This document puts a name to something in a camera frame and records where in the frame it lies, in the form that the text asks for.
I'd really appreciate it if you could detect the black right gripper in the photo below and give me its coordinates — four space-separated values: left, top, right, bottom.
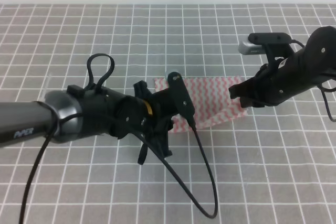
229 60 299 108

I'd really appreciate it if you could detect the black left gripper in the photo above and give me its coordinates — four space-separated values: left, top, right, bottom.
115 81 176 165

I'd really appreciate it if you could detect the pink white wavy striped towel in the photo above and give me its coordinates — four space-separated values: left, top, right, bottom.
153 76 248 134

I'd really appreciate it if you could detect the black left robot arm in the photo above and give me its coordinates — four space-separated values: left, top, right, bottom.
1 81 177 165

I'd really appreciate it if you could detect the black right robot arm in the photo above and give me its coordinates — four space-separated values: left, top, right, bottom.
229 26 335 108

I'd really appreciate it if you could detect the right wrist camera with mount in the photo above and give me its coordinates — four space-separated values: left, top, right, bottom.
238 33 294 65

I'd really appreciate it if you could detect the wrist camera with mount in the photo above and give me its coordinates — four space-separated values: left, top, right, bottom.
238 33 294 65
163 71 195 121

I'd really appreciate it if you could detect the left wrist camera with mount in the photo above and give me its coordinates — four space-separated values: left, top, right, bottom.
163 71 195 121

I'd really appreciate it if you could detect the black left camera cable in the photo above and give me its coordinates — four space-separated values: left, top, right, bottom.
18 54 220 224

